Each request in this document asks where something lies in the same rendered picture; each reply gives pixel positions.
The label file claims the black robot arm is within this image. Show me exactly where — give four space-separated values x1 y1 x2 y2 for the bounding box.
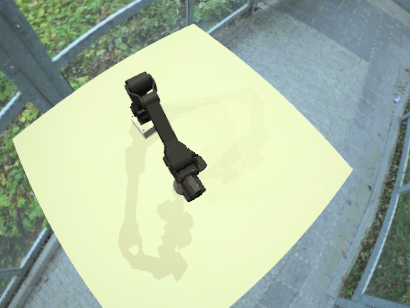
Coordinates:
124 71 207 200

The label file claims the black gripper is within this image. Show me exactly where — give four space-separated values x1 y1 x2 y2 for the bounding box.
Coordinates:
163 156 202 202

